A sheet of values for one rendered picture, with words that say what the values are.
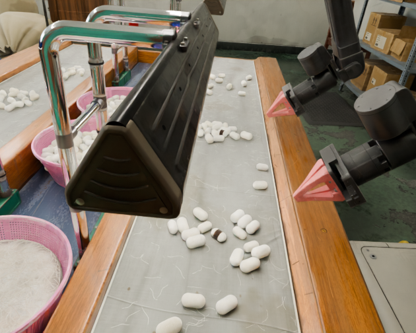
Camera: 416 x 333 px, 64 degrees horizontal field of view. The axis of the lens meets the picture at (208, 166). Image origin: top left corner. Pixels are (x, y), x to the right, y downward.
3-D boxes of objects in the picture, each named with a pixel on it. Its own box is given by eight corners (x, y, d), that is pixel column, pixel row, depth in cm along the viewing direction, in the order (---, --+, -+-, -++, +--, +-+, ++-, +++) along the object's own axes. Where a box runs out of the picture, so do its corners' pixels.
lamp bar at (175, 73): (218, 38, 76) (221, 3, 72) (178, 223, 23) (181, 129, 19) (183, 35, 76) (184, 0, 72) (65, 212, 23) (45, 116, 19)
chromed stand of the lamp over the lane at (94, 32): (190, 219, 78) (201, 10, 54) (177, 291, 61) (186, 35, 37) (109, 211, 78) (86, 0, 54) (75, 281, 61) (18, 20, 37)
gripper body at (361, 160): (337, 180, 49) (387, 155, 47) (321, 147, 58) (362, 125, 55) (356, 208, 52) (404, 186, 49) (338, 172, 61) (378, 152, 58)
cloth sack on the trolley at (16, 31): (67, 48, 369) (61, 11, 349) (40, 67, 307) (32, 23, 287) (14, 45, 366) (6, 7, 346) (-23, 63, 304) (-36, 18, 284)
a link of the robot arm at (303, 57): (364, 71, 85) (352, 61, 92) (346, 33, 80) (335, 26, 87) (322, 98, 89) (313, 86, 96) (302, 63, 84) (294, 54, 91)
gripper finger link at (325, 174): (286, 193, 55) (340, 166, 51) (280, 170, 61) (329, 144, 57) (306, 219, 57) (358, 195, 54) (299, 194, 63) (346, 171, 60)
